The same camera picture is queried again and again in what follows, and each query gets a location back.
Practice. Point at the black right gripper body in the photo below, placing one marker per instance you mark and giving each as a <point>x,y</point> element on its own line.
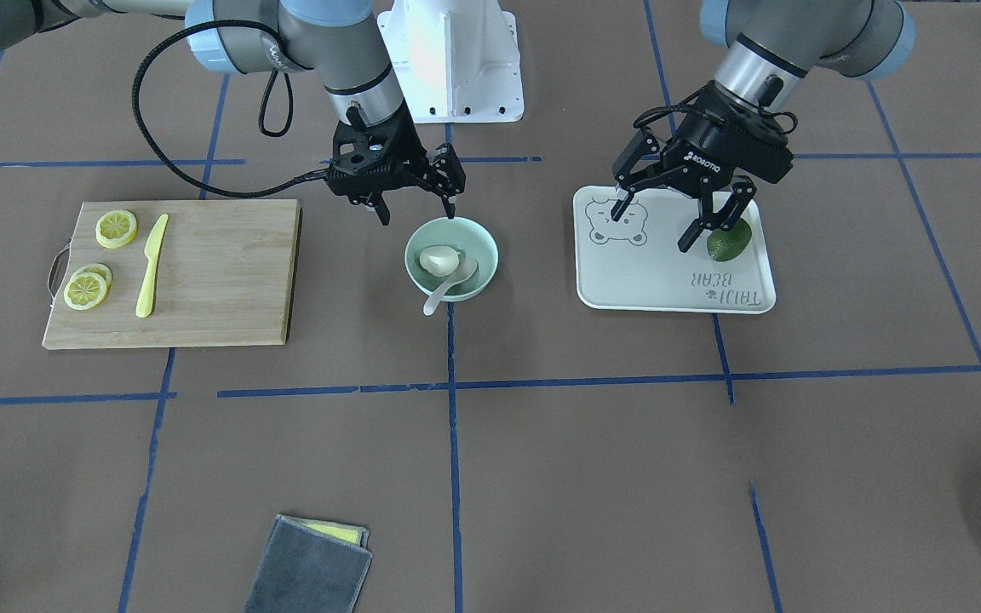
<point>442,169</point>

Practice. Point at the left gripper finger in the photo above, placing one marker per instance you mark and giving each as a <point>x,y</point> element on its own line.
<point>708,219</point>
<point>641,165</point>

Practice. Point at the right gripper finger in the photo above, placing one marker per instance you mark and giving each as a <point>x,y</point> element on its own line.
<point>445,177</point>
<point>374,201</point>

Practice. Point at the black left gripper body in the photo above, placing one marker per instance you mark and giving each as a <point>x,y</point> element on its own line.
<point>725,140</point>

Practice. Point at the white steamed bun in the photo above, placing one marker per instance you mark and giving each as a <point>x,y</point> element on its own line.
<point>439,260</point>

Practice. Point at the white ceramic spoon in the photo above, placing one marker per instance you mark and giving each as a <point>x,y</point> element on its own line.
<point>465,269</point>

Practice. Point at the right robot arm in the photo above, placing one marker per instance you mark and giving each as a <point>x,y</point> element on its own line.
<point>338,40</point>

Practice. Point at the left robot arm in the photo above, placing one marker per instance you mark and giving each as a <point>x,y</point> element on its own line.
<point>771,46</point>

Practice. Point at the light green bowl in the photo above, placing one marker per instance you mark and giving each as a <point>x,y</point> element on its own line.
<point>467,237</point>

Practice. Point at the white bear tray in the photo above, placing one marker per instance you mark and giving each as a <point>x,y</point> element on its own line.
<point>635,263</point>

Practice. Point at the bamboo cutting board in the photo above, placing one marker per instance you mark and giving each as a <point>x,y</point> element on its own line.
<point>225,276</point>

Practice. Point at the yellow plastic knife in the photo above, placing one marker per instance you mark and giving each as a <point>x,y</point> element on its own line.
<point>152,251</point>

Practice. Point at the lemon slice top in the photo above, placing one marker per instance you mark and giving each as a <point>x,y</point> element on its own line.
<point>116,228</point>

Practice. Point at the lemon slice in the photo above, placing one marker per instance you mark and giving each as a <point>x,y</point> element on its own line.
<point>116,228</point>
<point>85,291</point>
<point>99,269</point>

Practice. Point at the lemon slice lower back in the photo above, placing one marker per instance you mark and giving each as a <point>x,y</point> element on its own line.
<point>99,269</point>

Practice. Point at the lemon slice lower front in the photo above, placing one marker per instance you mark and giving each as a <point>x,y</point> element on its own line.
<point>85,291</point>

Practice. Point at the yellow sponge cloth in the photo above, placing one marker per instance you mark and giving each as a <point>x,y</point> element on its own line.
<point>356,535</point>

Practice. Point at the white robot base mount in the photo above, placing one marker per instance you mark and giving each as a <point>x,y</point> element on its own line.
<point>456,61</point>

